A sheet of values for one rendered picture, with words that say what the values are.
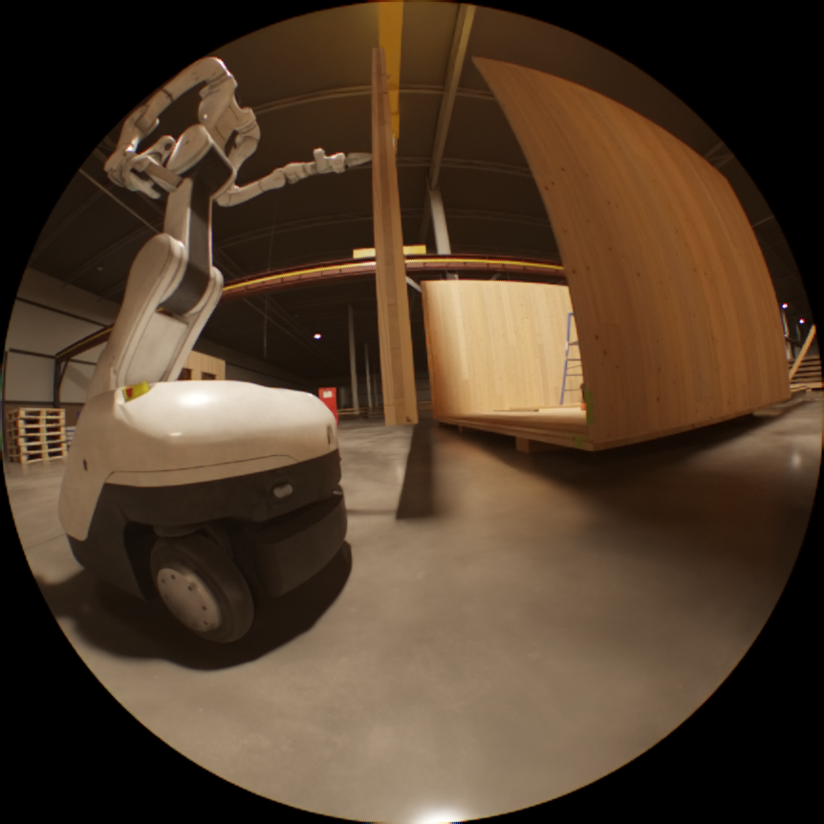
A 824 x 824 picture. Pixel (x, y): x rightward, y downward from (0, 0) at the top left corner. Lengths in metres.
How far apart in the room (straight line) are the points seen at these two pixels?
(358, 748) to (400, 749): 0.04
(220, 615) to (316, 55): 11.41
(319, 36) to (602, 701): 11.35
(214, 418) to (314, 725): 0.35
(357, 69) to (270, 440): 11.34
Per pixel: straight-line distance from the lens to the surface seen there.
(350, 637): 0.45
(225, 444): 0.35
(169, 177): 0.60
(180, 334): 0.82
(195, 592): 0.40
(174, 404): 0.37
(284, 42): 11.24
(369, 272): 10.54
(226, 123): 1.27
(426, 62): 11.47
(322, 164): 1.43
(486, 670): 0.39
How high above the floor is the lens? 0.30
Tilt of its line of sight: level
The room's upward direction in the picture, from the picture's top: 5 degrees counter-clockwise
